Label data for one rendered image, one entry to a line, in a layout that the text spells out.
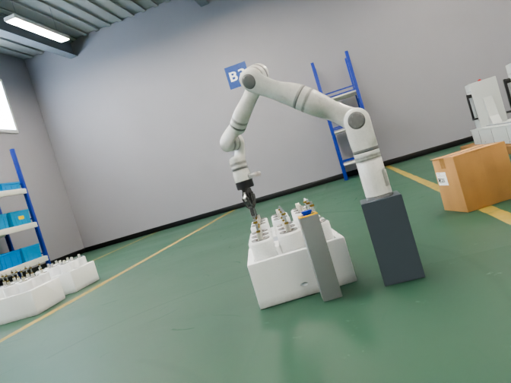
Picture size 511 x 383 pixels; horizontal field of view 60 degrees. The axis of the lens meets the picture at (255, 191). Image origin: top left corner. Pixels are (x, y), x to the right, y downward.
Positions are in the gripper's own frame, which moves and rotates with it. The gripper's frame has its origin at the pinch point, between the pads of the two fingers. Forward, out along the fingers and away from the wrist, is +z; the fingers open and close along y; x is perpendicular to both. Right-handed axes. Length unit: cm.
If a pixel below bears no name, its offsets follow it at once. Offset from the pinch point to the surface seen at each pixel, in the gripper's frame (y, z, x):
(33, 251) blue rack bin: -358, -2, -449
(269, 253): 15.1, 15.9, 6.0
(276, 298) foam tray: 19.0, 32.8, 4.5
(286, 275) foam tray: 17.3, 25.4, 10.5
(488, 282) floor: 40, 36, 76
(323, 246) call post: 25.8, 16.3, 28.9
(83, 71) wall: -584, -302, -419
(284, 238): 12.8, 11.9, 12.8
